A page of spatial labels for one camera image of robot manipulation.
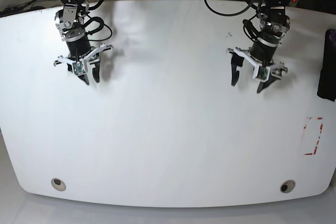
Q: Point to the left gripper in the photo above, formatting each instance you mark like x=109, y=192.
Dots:
x=274, y=25

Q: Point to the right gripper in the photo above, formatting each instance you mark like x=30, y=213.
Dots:
x=70, y=23

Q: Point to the black printed T-shirt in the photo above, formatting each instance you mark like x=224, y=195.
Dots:
x=326, y=87

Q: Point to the red tape rectangle marker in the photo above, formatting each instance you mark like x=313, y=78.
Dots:
x=311, y=136

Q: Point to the left table grommet hole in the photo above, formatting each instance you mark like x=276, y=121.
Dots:
x=58, y=184

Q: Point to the table grommet hole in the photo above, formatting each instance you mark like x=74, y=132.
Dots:
x=58, y=184
x=287, y=186

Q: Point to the right table grommet hole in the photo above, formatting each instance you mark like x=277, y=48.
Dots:
x=287, y=186

